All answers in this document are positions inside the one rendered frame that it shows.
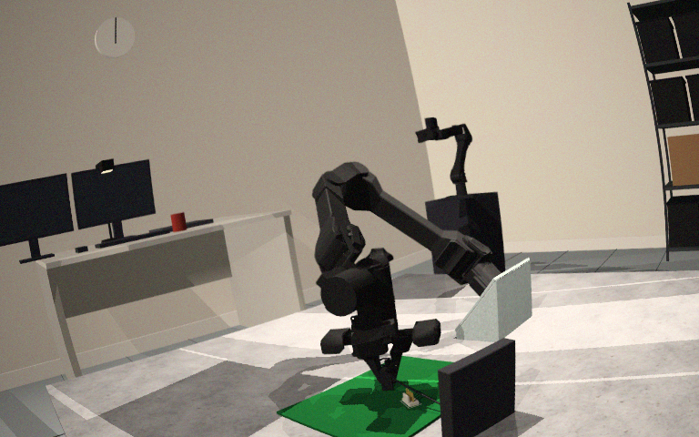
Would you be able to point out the green circuit board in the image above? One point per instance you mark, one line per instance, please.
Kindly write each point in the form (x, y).
(360, 408)

